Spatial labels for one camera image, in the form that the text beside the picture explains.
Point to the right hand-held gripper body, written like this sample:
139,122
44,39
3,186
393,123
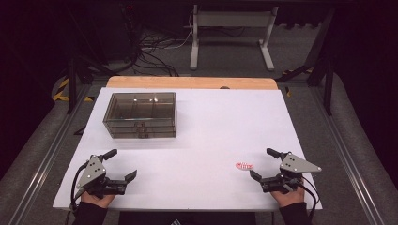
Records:
294,165

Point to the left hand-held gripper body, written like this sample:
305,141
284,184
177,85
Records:
94,175

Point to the red hair clip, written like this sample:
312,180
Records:
244,166

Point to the transparent brown drawer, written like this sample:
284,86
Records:
142,133
142,124

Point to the transparent brown drawer cabinet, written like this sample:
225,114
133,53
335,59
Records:
140,109

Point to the person's left hand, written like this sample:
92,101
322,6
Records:
97,201

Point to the person's right hand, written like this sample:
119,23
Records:
289,198

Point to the white board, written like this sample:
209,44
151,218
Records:
219,125

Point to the person's dark clothing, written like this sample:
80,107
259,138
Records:
187,218

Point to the yellow black hazard tape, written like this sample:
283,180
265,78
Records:
62,90
291,72

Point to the black metal stand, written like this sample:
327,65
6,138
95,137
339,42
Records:
72,84
322,56

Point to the wooden table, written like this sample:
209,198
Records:
187,82

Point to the black equipment case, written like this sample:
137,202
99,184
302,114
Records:
120,28

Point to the aluminium rail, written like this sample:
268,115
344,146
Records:
47,162
347,156

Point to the white desk frame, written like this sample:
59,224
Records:
231,19

